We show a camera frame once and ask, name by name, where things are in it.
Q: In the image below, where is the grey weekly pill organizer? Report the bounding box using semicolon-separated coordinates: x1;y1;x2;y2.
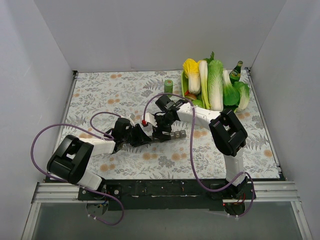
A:
169;130;187;140

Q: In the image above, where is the green pill bottle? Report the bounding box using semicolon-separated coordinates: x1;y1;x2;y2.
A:
164;79;174;94

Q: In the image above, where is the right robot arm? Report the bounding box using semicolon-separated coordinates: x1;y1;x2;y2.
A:
142;93;249;199

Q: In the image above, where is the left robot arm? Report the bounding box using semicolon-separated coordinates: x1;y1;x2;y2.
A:
47;117;153;200

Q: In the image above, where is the brown onion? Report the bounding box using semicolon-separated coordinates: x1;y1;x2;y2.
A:
184;93;197;101

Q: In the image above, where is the round green cabbage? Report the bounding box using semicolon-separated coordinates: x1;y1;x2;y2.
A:
192;99;204;108

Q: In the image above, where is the floral table mat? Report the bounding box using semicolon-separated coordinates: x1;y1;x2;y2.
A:
48;69;281;180

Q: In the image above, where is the green vegetable tray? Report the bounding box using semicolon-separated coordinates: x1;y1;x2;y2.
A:
181;71;205;109

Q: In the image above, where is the yellow napa cabbage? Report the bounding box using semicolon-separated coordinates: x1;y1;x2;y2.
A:
182;58;201;95

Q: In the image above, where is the white green leek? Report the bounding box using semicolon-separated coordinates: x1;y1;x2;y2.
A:
198;60;210;110

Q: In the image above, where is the bok choy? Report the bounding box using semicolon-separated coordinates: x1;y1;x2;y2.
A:
223;70;240;106

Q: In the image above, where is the large green napa cabbage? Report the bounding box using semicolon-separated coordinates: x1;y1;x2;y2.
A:
207;59;224;112

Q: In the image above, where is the green glass bottle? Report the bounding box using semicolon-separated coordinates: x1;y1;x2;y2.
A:
229;60;243;85

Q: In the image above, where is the green lettuce leaf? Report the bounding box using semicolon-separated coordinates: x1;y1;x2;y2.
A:
233;81;250;112

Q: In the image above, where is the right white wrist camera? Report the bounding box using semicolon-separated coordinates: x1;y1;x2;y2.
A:
140;112;158;128

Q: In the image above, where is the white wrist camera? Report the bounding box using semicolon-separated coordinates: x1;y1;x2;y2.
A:
140;112;158;128
128;113;142;126

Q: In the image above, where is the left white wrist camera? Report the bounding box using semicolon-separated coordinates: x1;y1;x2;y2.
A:
128;113;142;126

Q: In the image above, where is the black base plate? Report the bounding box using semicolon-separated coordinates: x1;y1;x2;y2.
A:
77;179;256;211

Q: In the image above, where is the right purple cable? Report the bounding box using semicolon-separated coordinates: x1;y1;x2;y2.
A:
142;93;256;218

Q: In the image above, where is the aluminium rail frame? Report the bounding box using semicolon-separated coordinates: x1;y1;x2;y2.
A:
20;67;313;240

